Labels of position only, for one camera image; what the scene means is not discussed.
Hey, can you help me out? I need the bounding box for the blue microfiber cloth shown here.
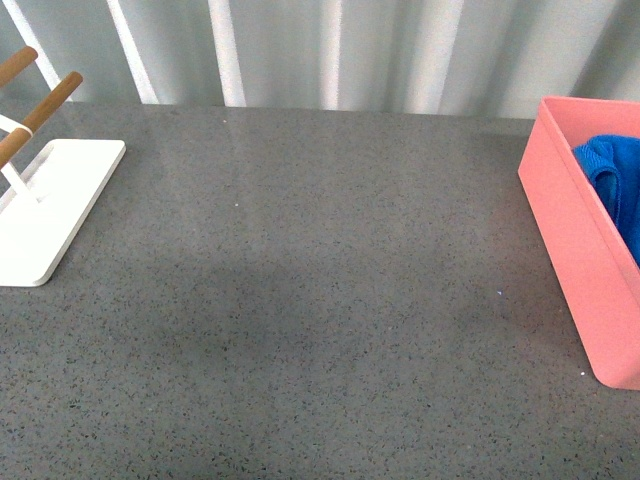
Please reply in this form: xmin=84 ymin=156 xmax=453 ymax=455
xmin=573 ymin=134 xmax=639 ymax=264

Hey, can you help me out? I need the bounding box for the pink plastic box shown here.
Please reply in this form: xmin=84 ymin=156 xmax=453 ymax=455
xmin=518 ymin=96 xmax=639 ymax=390

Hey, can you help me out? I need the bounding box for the white rack with wooden bars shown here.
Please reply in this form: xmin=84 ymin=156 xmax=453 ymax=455
xmin=1 ymin=72 xmax=126 ymax=287

